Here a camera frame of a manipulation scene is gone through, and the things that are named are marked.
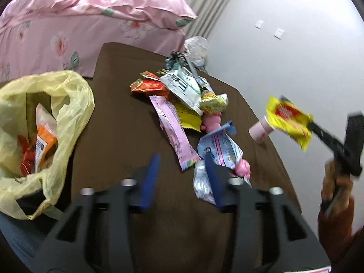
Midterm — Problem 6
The small pink bottle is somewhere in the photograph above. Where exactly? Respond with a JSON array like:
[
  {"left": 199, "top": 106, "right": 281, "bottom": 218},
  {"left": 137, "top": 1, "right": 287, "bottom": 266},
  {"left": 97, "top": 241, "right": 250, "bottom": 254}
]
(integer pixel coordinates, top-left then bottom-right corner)
[{"left": 248, "top": 115, "right": 276, "bottom": 144}]

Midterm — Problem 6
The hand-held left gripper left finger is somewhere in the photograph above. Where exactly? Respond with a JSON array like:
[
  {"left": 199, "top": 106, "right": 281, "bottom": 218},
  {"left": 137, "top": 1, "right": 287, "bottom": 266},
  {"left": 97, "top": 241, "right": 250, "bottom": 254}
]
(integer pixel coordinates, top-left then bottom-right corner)
[{"left": 31, "top": 153, "right": 161, "bottom": 273}]

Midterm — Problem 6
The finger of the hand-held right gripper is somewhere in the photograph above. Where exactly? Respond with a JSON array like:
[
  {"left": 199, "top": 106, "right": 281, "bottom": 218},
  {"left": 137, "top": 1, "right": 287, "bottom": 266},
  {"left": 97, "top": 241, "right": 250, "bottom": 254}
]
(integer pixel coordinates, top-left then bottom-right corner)
[{"left": 307, "top": 121, "right": 346, "bottom": 154}]

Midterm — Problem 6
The beige pleated curtain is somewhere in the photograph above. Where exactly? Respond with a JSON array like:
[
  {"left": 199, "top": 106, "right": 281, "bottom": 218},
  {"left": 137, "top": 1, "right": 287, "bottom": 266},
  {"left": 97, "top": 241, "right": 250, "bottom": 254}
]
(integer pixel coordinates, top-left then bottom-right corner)
[{"left": 94, "top": 0, "right": 245, "bottom": 46}]

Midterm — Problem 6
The yellow and red snack packet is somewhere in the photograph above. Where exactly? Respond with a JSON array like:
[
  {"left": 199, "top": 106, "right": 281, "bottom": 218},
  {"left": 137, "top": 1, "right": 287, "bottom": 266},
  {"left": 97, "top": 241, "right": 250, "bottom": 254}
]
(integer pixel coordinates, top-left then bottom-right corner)
[{"left": 265, "top": 95, "right": 314, "bottom": 152}]

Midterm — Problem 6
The orange and white snack packet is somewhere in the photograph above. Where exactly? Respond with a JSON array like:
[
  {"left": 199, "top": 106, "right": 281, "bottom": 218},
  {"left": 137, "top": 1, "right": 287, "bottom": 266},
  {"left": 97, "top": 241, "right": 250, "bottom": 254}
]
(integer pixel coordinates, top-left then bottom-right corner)
[{"left": 34, "top": 104, "right": 59, "bottom": 174}]

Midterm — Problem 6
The red and orange snack packet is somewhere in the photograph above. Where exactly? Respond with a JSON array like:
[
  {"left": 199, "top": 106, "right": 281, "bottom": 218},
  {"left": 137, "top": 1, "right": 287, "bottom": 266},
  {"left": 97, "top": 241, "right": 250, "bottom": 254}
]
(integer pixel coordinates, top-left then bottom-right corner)
[{"left": 130, "top": 80, "right": 171, "bottom": 101}]

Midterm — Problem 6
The person's right forearm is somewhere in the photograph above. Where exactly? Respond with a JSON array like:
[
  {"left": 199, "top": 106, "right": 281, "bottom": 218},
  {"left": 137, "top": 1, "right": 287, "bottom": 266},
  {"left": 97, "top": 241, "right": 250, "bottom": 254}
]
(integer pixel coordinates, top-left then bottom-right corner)
[{"left": 317, "top": 196, "right": 361, "bottom": 265}]

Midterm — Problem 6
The pink pig figure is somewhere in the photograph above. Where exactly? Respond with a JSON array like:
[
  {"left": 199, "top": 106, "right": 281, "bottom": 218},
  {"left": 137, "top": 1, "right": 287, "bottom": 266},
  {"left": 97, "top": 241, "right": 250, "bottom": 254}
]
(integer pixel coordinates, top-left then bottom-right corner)
[
  {"left": 235, "top": 159, "right": 252, "bottom": 179},
  {"left": 200, "top": 112, "right": 224, "bottom": 134}
]

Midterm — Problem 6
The yellow plastic bag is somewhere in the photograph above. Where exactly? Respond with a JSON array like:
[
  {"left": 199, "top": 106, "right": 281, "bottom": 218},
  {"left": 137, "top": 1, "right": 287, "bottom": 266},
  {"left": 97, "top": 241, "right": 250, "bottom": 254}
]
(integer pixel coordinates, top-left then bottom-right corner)
[{"left": 0, "top": 71, "right": 95, "bottom": 220}]

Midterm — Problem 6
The yellow and green snack packet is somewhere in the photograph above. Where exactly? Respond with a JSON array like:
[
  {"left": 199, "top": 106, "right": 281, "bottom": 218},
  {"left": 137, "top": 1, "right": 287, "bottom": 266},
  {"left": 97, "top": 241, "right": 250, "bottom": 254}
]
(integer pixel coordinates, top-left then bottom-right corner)
[{"left": 199, "top": 82, "right": 229, "bottom": 116}]

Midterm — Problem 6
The pink floral quilt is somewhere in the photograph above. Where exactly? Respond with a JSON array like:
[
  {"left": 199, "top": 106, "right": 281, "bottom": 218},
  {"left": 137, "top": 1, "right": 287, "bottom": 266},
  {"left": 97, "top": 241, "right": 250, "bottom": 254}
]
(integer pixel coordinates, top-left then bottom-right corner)
[{"left": 0, "top": 0, "right": 198, "bottom": 81}]

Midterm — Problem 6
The person's right hand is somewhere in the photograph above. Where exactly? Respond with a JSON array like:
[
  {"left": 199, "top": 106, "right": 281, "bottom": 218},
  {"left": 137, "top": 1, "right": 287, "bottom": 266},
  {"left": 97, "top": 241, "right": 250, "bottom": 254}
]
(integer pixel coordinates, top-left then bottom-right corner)
[{"left": 321, "top": 159, "right": 353, "bottom": 214}]

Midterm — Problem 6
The black and white ribbon bow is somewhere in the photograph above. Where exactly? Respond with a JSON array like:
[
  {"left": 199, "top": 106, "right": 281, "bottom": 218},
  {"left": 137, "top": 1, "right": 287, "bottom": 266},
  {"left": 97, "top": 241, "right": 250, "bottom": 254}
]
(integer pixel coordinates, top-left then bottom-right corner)
[{"left": 165, "top": 50, "right": 185, "bottom": 70}]

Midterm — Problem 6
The blue and white packet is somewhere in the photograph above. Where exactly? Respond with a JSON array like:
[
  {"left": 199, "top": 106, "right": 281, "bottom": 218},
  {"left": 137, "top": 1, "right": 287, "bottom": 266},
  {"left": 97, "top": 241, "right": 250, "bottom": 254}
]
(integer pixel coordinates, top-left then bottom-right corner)
[{"left": 197, "top": 122, "right": 244, "bottom": 168}]

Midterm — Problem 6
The clear crumpled plastic wrap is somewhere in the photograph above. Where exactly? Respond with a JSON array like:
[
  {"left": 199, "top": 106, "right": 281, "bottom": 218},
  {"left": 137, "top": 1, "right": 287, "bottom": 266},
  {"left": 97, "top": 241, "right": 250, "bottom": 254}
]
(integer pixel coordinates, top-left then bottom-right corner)
[{"left": 183, "top": 35, "right": 209, "bottom": 67}]

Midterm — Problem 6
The yellow zigzag-edged wrapper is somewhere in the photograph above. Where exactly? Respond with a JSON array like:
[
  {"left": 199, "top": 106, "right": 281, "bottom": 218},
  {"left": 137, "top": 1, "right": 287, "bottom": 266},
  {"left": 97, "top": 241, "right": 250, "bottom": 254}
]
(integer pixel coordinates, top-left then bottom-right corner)
[{"left": 173, "top": 102, "right": 203, "bottom": 133}]

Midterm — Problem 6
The small orange wrapper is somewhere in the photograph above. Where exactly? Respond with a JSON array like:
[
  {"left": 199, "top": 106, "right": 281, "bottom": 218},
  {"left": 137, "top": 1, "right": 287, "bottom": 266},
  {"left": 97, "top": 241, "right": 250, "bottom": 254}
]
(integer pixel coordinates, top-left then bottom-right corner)
[{"left": 139, "top": 71, "right": 161, "bottom": 81}]

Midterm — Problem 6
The pink snack wrapper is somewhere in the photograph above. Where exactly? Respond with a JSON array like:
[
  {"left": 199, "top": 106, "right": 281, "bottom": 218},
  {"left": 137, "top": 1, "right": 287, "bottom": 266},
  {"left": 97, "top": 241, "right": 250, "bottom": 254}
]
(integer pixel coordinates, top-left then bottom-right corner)
[{"left": 149, "top": 95, "right": 201, "bottom": 172}]

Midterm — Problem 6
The blue grey cloth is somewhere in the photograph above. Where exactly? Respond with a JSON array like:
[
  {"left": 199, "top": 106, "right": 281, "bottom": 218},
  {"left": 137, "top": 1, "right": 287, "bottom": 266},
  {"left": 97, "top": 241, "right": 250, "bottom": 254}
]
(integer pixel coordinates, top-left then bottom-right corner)
[{"left": 0, "top": 212, "right": 56, "bottom": 265}]

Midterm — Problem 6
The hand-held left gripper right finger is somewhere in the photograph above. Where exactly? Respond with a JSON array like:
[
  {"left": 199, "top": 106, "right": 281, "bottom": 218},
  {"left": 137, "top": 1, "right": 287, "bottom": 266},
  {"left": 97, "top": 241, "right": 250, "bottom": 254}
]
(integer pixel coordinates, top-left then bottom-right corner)
[{"left": 204, "top": 152, "right": 332, "bottom": 273}]

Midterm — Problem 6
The silver foil packet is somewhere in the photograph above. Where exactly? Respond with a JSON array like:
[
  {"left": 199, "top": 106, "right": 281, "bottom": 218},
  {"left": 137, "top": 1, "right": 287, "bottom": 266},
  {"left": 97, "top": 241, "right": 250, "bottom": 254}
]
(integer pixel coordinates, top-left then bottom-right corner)
[{"left": 193, "top": 159, "right": 217, "bottom": 205}]

